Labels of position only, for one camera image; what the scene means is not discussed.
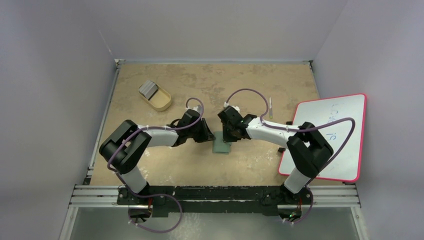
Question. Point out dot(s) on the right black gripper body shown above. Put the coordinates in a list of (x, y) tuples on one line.
[(228, 131)]

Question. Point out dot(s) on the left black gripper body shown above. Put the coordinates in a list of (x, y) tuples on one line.
[(195, 133)]

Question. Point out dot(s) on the green card holder wallet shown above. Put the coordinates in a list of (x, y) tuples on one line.
[(219, 146)]

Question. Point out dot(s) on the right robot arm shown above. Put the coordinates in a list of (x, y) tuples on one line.
[(308, 149)]

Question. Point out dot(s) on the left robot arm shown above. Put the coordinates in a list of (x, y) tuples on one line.
[(125, 146)]

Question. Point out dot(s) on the stack of cards in tray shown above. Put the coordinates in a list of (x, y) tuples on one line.
[(148, 89)]

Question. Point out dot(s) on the white marker pen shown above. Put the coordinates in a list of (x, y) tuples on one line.
[(270, 109)]

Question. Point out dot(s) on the beige oval tray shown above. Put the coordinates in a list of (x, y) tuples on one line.
[(161, 101)]

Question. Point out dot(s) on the small black clip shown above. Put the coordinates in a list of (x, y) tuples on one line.
[(281, 149)]

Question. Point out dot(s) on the pink framed whiteboard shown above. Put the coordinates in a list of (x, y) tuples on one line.
[(346, 166)]

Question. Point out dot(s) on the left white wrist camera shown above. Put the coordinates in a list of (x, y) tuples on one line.
[(198, 108)]

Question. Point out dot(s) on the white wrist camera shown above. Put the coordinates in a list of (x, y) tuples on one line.
[(198, 108), (226, 104)]

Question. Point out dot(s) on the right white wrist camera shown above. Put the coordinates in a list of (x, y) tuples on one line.
[(226, 104)]

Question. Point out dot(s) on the black base frame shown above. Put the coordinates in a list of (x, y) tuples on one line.
[(267, 200)]

